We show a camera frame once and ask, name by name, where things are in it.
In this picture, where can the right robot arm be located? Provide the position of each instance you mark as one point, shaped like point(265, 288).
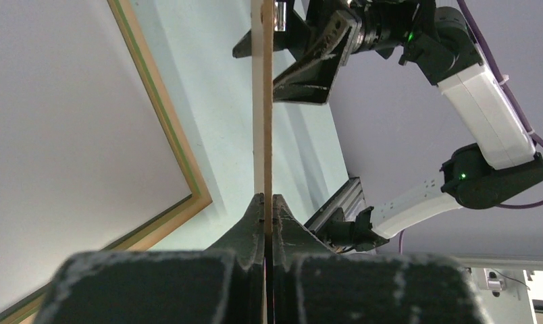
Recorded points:
point(422, 112)

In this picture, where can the aluminium frame rails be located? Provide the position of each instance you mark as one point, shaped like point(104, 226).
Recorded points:
point(511, 286)

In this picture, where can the brown backing board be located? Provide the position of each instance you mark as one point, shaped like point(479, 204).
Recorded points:
point(262, 32)

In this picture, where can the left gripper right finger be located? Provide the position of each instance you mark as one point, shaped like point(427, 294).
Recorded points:
point(312, 284)

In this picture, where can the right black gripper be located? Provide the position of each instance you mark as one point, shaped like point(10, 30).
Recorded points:
point(379, 27)

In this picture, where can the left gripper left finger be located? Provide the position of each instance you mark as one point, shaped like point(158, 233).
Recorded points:
point(221, 284)

